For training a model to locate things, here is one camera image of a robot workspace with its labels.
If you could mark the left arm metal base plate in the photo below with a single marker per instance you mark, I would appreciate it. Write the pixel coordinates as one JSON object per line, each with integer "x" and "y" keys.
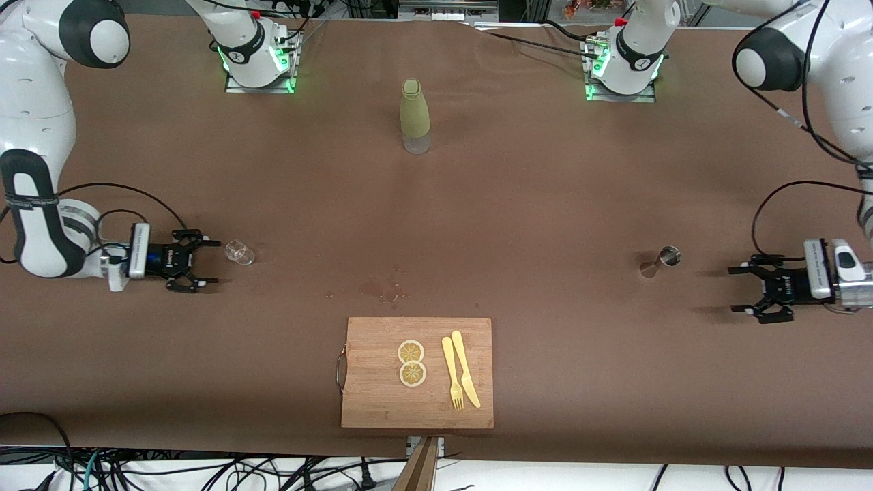
{"x": 641, "y": 97}

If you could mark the metal stand bracket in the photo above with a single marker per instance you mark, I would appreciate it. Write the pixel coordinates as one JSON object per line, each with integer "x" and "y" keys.
{"x": 440, "y": 443}

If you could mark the lemon slice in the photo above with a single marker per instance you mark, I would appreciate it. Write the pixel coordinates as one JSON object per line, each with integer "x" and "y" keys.
{"x": 412, "y": 374}
{"x": 410, "y": 352}

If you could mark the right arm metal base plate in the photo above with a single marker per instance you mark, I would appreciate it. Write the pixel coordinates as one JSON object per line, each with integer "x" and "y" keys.
{"x": 235, "y": 87}

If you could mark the wooden camera stand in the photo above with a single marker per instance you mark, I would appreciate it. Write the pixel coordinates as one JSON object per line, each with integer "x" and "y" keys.
{"x": 419, "y": 470}

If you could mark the wooden cutting board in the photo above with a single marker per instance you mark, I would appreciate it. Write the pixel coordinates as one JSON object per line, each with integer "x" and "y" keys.
{"x": 372, "y": 395}

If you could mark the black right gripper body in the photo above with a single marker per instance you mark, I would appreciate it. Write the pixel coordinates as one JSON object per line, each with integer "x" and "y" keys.
{"x": 164, "y": 259}

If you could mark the black power plug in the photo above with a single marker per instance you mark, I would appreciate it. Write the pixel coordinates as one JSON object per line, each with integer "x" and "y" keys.
{"x": 366, "y": 479}

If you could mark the yellow plastic fork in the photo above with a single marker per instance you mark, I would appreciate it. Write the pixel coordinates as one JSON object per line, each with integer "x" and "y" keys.
{"x": 448, "y": 354}

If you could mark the grey power strip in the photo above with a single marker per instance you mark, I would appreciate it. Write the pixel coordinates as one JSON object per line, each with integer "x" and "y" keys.
{"x": 447, "y": 10}

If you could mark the clear glass beaker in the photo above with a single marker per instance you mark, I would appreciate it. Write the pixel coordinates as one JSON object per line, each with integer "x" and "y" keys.
{"x": 240, "y": 253}

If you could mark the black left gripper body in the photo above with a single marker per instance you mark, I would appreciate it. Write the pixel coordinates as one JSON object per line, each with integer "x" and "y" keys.
{"x": 789, "y": 287}

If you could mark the green sleeved glass bottle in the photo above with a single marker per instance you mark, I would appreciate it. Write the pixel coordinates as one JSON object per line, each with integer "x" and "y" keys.
{"x": 415, "y": 116}

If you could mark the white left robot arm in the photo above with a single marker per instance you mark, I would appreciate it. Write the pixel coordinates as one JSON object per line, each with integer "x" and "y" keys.
{"x": 852, "y": 82}

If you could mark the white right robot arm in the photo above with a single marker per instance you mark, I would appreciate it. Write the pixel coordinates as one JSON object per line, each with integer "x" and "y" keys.
{"x": 34, "y": 102}

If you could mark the steel jigger measuring cup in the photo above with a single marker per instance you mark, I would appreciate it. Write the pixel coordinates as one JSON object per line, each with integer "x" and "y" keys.
{"x": 670, "y": 256}

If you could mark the yellow plastic knife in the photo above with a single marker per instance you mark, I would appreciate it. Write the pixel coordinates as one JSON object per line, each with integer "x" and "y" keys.
{"x": 458, "y": 348}

